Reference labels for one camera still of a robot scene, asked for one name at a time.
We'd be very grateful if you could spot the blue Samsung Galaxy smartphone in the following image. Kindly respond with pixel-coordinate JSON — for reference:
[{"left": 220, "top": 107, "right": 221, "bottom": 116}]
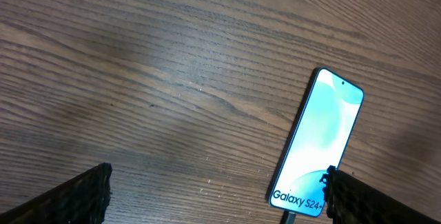
[{"left": 267, "top": 68, "right": 365, "bottom": 217}]

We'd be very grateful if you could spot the black charger cable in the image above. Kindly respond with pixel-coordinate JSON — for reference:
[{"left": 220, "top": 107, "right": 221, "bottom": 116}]
[{"left": 279, "top": 210, "right": 297, "bottom": 224}]

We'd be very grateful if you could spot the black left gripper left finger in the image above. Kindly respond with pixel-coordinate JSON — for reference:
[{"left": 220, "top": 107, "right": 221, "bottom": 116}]
[{"left": 1, "top": 163, "right": 112, "bottom": 224}]

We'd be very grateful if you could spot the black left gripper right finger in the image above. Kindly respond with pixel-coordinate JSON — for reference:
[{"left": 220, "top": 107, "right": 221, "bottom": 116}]
[{"left": 320, "top": 165, "right": 440, "bottom": 224}]

